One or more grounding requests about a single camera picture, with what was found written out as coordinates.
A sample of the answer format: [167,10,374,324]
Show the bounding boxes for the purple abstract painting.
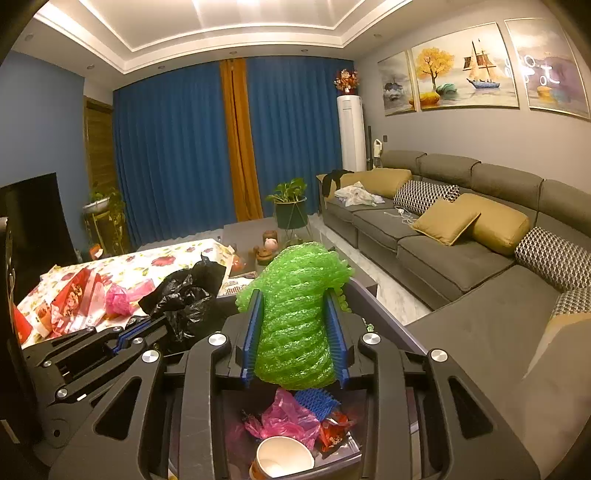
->
[504,18,591,121]

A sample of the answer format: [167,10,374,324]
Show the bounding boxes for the square yellow cushion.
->
[410,198,481,246]

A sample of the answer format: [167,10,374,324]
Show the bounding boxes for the tan cushion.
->
[522,314,591,381]

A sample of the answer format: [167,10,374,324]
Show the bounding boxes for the white stick vacuum cleaner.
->
[367,124,387,169]

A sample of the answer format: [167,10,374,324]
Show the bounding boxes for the small landscape painting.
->
[378,51,417,116]

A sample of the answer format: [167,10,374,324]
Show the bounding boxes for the black television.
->
[0,173,77,282]

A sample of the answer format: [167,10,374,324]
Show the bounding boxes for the white red printed paper cup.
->
[250,435,316,480]

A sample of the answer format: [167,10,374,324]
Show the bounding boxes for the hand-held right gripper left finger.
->
[48,291,265,480]

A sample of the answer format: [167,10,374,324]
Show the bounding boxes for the large pink plastic bag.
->
[240,388,321,450]

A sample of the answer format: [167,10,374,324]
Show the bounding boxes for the black white patterned cushion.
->
[515,226,591,291]
[393,180,461,217]
[549,288,591,319]

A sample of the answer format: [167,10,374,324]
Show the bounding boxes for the large yellow cushion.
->
[457,193,531,257]

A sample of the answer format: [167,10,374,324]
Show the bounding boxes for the white charger cable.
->
[383,208,416,227]

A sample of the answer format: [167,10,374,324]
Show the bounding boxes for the red foil packet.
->
[48,269,112,337]

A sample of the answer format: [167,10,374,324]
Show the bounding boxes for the sailing ship tree painting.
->
[411,22,521,112]

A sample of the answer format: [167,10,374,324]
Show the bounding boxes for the dark grey trash bin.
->
[161,276,432,480]

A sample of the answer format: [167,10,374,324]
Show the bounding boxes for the long yellow cushion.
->
[339,168,413,199]

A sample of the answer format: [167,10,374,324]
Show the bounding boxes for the small pink plastic bag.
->
[105,279,155,317]

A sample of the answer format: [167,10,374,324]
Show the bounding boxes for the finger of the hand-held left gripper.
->
[46,347,160,409]
[21,318,169,372]

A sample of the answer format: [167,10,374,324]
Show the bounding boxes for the black garment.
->
[322,170,354,195]

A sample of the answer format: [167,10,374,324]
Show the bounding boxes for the black plastic bag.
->
[139,253,228,349]

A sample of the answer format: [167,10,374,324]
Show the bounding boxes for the potted plant green pot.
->
[265,178,309,245]

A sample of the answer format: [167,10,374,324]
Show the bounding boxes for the blue foam net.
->
[293,388,341,422]

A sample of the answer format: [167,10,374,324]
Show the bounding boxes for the orange curtain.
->
[219,58,264,222]

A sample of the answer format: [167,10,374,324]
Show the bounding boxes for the green foam net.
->
[235,240,354,391]

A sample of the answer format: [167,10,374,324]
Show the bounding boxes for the small red snack wrapper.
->
[318,410,358,453]

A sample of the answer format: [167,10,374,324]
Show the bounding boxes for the grey sectional sofa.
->
[316,150,591,480]

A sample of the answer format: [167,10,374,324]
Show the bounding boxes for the potted plant white bowl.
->
[83,187,126,232]

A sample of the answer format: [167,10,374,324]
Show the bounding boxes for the white standing air conditioner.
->
[337,95,365,172]

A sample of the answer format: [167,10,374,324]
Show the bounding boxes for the metal plant stand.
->
[90,211,125,254]

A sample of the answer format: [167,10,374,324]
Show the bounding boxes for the dark grey coffee table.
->
[217,216,380,301]

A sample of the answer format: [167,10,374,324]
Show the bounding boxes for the red gold flower decoration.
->
[333,68,360,97]

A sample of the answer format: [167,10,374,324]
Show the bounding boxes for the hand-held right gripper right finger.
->
[324,290,541,480]

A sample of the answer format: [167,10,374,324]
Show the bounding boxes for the white clothes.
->
[333,181,384,207]

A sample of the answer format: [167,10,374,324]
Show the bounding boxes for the blue curtain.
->
[113,60,238,247]
[245,55,345,217]

